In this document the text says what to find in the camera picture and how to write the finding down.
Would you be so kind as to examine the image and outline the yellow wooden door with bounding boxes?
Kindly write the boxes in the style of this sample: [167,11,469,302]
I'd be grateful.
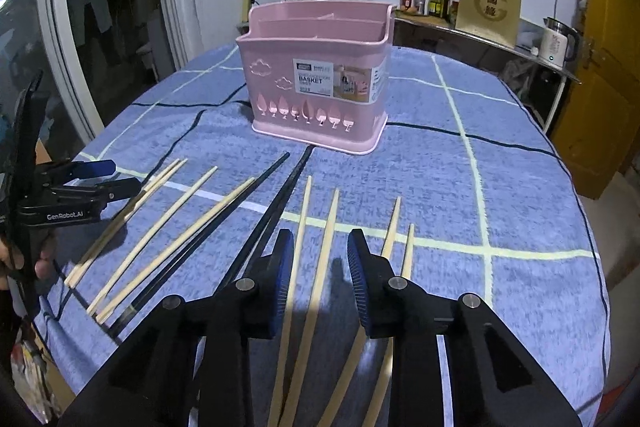
[551,0,639,199]

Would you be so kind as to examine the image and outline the metal kitchen shelf table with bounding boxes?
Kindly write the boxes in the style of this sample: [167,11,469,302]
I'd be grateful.
[394,10,579,134]

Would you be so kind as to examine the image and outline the wooden chopstick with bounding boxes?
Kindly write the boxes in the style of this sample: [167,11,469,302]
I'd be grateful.
[87,166,218,317]
[63,158,182,287]
[267,176,312,427]
[67,157,189,291]
[317,196,401,427]
[278,188,340,427]
[96,176,256,324]
[362,223,416,427]

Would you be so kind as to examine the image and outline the pink chopstick basket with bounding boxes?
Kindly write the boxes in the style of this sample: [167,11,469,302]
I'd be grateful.
[236,0,395,155]

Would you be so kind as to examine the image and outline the white electric kettle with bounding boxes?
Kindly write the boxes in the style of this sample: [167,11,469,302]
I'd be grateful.
[538,17,580,69]

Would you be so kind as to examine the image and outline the gold cardboard box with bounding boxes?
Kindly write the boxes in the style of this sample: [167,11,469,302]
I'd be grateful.
[454,0,522,48]

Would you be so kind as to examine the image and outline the person's left hand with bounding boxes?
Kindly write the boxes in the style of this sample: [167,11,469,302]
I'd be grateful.
[0,230,58,291]

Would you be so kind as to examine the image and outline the black chopstick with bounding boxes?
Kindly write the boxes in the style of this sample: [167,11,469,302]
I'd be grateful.
[214,145,314,296]
[107,152,291,341]

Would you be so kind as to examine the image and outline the dark sauce bottle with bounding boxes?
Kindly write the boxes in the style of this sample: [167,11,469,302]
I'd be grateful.
[440,0,451,23]

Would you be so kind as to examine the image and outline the red sauce jar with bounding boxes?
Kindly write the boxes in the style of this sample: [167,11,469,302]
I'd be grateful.
[399,0,412,11]

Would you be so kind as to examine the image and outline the blue checked tablecloth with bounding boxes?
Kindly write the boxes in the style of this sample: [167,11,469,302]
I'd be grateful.
[37,44,611,426]

